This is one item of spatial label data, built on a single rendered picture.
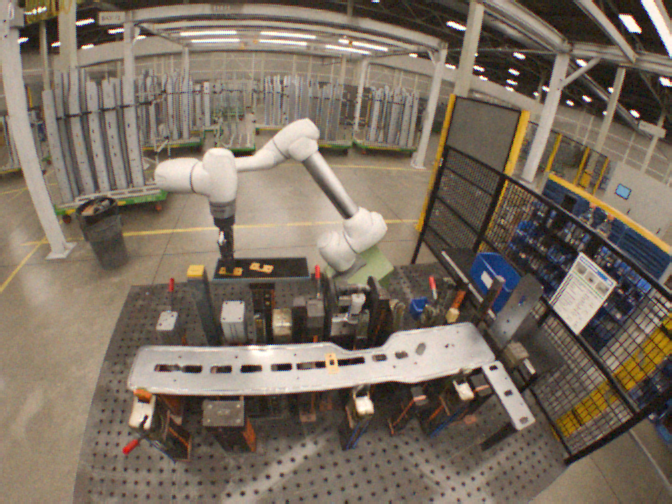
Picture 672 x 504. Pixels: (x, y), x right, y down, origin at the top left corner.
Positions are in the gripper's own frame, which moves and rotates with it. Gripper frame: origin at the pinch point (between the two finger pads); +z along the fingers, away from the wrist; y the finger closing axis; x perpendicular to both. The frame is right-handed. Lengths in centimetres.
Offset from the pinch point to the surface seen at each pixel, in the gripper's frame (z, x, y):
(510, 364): 19, 110, 34
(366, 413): 16, 47, 48
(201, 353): 20.0, -7.0, 26.8
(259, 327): 14.0, 13.1, 17.7
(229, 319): 9.1, 3.4, 19.2
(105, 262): 109, -197, -124
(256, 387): 20.0, 14.2, 37.7
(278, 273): 4.1, 18.2, -0.7
